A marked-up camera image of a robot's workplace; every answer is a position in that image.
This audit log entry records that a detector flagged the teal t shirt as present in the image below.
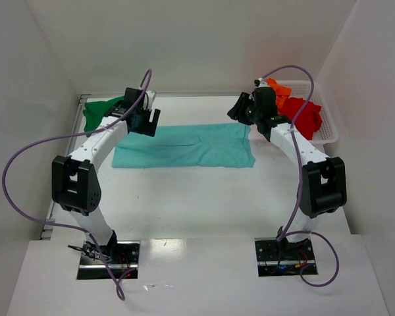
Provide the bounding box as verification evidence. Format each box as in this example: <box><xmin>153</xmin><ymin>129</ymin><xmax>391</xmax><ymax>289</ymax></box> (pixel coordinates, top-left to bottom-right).
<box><xmin>112</xmin><ymin>123</ymin><xmax>255</xmax><ymax>169</ymax></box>

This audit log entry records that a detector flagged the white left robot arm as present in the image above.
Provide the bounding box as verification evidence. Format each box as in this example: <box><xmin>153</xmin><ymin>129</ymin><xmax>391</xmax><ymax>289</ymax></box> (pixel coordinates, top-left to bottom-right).
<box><xmin>51</xmin><ymin>88</ymin><xmax>161</xmax><ymax>247</ymax></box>

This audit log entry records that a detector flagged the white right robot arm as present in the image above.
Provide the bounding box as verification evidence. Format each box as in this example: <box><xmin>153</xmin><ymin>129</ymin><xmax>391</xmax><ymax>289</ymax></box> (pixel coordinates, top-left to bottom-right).
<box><xmin>227</xmin><ymin>78</ymin><xmax>347</xmax><ymax>244</ymax></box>

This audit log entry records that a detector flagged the orange t shirt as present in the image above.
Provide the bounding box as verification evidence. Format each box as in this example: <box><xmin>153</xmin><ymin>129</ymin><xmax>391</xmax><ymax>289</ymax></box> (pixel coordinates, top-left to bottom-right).
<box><xmin>265</xmin><ymin>78</ymin><xmax>292</xmax><ymax>109</ymax></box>

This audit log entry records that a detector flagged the green folded t shirt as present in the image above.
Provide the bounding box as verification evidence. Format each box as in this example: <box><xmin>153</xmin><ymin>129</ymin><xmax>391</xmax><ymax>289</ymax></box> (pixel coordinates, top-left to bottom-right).
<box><xmin>83</xmin><ymin>96</ymin><xmax>124</xmax><ymax>138</ymax></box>

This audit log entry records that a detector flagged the red t shirt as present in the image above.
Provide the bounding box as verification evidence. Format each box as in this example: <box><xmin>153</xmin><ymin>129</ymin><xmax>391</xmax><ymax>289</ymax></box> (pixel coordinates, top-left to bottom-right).
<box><xmin>279</xmin><ymin>97</ymin><xmax>323</xmax><ymax>140</ymax></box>

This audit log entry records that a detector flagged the white plastic basket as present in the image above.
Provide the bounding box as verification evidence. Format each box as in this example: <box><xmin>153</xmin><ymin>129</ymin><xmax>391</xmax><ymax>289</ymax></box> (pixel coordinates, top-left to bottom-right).
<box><xmin>279</xmin><ymin>80</ymin><xmax>338</xmax><ymax>146</ymax></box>

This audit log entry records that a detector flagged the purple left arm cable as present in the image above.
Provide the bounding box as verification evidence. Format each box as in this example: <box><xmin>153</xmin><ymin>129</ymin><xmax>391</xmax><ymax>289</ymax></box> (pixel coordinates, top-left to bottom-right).
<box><xmin>1</xmin><ymin>68</ymin><xmax>153</xmax><ymax>301</ymax></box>

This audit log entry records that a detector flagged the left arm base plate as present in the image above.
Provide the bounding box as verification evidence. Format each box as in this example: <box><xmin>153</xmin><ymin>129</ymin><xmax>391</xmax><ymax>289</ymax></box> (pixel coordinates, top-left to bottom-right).
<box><xmin>68</xmin><ymin>241</ymin><xmax>140</xmax><ymax>280</ymax></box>

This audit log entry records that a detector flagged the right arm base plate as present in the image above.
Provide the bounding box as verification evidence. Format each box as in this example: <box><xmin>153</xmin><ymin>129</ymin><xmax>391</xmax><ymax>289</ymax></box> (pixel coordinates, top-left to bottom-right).
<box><xmin>254</xmin><ymin>238</ymin><xmax>318</xmax><ymax>277</ymax></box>

